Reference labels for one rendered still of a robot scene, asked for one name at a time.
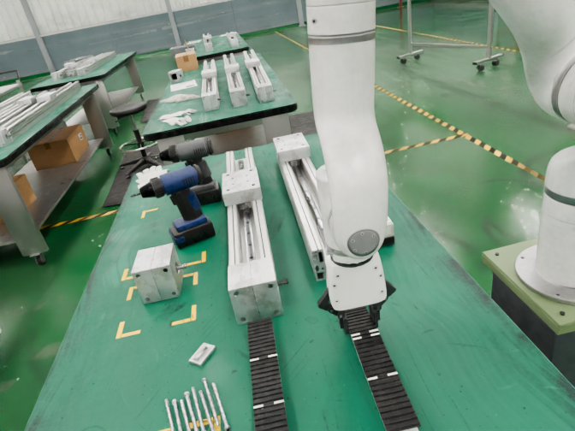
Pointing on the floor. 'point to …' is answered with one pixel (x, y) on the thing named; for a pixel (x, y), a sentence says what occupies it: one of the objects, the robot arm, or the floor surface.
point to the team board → (454, 44)
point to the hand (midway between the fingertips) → (358, 318)
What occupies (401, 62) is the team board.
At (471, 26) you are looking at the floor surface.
